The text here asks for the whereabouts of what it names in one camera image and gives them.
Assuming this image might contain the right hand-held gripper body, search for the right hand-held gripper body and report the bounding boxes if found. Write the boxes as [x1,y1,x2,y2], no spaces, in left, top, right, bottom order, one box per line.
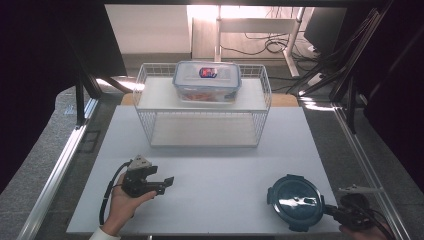
[332,184,385,232]

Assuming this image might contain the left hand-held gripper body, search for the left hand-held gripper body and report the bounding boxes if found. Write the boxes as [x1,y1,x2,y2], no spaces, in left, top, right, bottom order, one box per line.
[121,154,159,199]

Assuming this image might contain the dark teal round lid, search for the dark teal round lid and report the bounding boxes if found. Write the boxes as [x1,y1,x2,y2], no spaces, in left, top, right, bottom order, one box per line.
[266,173,326,233]

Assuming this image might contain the white wire shelf rack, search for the white wire shelf rack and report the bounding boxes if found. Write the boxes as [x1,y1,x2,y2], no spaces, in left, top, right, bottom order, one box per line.
[132,62,273,149]

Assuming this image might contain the clear rectangular food container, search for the clear rectangular food container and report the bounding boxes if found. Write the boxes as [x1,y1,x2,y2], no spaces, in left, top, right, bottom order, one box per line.
[171,60,243,105]

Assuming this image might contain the person's right hand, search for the person's right hand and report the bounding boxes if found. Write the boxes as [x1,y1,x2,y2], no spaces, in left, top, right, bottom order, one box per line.
[338,222,395,240]

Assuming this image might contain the person's left hand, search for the person's left hand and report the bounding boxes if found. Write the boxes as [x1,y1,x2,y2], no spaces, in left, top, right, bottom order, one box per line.
[101,172,158,238]

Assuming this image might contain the person's left white sleeve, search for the person's left white sleeve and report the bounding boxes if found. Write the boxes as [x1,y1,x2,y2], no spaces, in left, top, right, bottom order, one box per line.
[88,226,122,240]

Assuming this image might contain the wooden board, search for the wooden board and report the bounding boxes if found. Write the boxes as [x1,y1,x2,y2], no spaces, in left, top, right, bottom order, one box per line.
[119,92,300,108]

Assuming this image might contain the white cabinet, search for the white cabinet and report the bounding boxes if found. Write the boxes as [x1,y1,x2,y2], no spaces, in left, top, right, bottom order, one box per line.
[103,3,193,56]

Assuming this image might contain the white desk with metal legs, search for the white desk with metal legs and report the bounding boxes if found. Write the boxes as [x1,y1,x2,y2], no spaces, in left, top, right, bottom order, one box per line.
[214,4,307,78]

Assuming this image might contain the right hand-held gripper black cable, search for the right hand-held gripper black cable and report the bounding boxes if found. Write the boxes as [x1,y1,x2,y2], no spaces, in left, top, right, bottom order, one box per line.
[352,199,397,235]

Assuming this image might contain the hand-held gripper black cable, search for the hand-held gripper black cable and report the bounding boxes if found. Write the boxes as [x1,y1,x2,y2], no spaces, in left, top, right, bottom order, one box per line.
[352,199,397,235]
[98,160,133,227]

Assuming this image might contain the left hand-held gripper black cable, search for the left hand-held gripper black cable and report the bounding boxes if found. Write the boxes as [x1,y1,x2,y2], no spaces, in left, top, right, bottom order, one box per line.
[98,160,133,227]

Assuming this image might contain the aluminium frame rail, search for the aluminium frame rail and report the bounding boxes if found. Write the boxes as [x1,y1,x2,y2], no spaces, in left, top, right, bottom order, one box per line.
[15,97,100,240]
[332,105,412,240]

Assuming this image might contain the black frame strut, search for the black frame strut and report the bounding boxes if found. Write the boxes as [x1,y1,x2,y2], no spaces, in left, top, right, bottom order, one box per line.
[344,74,358,135]
[73,69,103,130]

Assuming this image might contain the bundle of black cables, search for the bundle of black cables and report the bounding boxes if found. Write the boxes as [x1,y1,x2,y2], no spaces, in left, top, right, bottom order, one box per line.
[286,9,383,98]

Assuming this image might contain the black cables on floor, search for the black cables on floor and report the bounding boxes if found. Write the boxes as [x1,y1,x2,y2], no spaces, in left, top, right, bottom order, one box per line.
[220,31,322,64]

